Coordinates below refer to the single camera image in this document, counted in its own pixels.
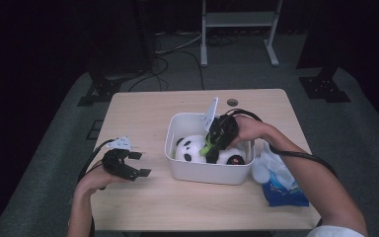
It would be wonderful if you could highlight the white plastic storage bin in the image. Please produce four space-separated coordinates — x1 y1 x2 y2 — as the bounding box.
164 112 257 186

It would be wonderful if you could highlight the white metal stand frame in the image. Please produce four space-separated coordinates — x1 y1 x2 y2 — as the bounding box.
200 0 284 68

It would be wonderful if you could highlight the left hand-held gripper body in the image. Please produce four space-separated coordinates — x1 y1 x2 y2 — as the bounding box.
102 136 139 182

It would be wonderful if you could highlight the black floor cable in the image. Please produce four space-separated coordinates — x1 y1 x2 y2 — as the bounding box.
127 48 205 93

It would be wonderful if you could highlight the black stand base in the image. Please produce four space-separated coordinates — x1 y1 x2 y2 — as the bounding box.
77 58 122 108
298 65 352 104

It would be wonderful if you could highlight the grey floor cable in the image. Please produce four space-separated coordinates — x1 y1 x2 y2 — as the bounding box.
154 31 204 55

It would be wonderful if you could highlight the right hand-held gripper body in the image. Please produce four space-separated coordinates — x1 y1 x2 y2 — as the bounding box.
200 97 240 152

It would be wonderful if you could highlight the white wet wipe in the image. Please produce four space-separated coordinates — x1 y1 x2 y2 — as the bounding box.
260 140 298 192

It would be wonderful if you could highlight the person's white sleeve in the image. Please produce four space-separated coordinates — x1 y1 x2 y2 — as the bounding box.
305 224 366 237

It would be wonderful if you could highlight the person's left hand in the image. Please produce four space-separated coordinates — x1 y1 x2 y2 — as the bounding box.
74 160 127 196

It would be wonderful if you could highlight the left hand-held gripper cable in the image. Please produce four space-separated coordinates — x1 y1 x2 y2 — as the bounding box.
77 138 116 237

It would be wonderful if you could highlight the person's right hand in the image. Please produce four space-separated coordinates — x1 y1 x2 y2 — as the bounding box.
228 115 279 150

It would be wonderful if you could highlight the panda plush toy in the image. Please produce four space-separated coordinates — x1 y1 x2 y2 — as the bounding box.
174 133 246 166

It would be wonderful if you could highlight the blue wet wipes packet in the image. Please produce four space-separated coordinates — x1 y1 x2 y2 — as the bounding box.
251 157 311 207

